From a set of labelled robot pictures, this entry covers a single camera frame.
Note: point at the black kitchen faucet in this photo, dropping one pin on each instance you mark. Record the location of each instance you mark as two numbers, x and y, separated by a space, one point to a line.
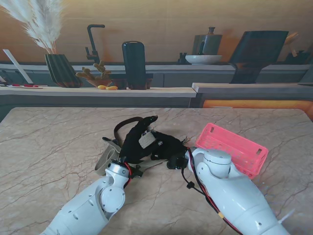
93 46

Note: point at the pink plastic storage basket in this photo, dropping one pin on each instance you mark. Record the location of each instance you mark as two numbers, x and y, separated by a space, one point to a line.
259 156

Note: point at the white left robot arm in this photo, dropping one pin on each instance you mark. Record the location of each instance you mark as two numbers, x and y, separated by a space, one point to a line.
80 213

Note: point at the white speckled bowl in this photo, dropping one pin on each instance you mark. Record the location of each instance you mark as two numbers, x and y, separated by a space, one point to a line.
203 59

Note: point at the dark ribbed vase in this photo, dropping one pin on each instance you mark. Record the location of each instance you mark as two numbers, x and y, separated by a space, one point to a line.
61 71

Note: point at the dark utensil holder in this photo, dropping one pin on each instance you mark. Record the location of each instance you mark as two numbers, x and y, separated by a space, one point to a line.
300 58

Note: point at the white pampas grass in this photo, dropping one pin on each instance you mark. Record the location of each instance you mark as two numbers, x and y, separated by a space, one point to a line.
46 27

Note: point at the plate with red chillies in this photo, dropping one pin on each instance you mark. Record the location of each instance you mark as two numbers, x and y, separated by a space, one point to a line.
29 86

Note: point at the yellow lemon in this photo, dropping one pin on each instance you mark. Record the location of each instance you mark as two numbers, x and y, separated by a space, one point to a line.
111 88
101 86

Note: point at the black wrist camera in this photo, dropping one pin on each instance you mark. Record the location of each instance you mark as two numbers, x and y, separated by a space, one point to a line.
176 163
137 171

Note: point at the small black ornament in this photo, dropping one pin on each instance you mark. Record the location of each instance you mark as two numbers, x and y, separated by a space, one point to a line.
182 60

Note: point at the tall black appliance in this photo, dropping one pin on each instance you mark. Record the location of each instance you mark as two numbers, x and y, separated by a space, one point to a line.
133 61

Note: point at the dark woven belt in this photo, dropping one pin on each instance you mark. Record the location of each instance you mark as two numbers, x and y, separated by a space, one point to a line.
122 124

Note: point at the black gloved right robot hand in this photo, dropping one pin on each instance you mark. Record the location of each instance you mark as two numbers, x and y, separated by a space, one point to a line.
171 148

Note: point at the yellow wooden utensil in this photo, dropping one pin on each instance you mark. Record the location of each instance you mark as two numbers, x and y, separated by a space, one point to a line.
291 39

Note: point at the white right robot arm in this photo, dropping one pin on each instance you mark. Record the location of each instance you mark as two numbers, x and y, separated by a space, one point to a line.
239 195

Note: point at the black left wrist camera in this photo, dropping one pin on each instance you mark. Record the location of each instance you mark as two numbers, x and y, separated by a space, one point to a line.
137 171

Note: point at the white slanted board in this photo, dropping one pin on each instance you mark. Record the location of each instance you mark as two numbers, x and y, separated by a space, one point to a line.
17 64

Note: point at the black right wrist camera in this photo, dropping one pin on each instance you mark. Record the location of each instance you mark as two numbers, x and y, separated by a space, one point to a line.
176 163

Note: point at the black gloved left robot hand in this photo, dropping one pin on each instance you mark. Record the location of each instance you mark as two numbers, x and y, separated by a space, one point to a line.
132 147

